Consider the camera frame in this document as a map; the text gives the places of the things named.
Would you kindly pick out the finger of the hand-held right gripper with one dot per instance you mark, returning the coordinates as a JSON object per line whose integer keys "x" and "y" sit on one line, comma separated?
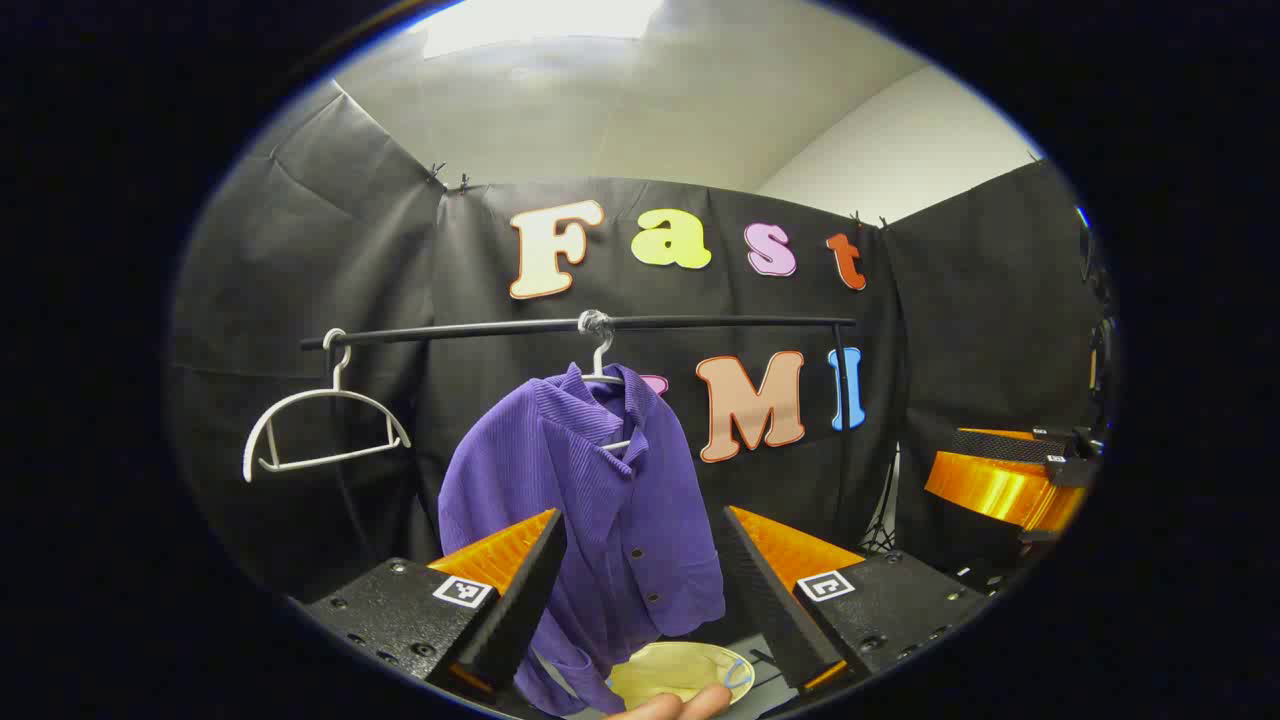
{"x": 1000, "y": 445}

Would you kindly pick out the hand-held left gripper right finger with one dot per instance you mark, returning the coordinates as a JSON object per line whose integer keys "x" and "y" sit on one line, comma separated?
{"x": 765, "y": 600}

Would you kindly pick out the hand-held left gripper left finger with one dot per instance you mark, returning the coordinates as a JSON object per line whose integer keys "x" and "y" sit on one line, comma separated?
{"x": 520, "y": 600}

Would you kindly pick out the cream laundry hamper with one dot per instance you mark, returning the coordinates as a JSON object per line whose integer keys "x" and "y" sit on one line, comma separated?
{"x": 670, "y": 670}

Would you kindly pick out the purple ribbed shirt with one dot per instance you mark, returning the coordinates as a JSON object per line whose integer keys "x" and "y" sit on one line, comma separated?
{"x": 600, "y": 500}

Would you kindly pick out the white plastic hanger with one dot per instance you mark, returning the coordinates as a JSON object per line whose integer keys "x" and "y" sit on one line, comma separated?
{"x": 338, "y": 388}
{"x": 599, "y": 355}

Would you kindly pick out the black clothes rack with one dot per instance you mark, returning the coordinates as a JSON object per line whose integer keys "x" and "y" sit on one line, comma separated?
{"x": 450, "y": 331}

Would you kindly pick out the black tripod stand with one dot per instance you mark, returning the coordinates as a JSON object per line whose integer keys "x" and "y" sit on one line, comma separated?
{"x": 882, "y": 535}

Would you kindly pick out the black backdrop cloth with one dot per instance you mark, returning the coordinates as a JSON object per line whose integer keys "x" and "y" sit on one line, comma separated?
{"x": 300, "y": 250}

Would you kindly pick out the ceiling light panel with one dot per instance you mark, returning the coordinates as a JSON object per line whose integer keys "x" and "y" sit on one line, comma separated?
{"x": 540, "y": 20}

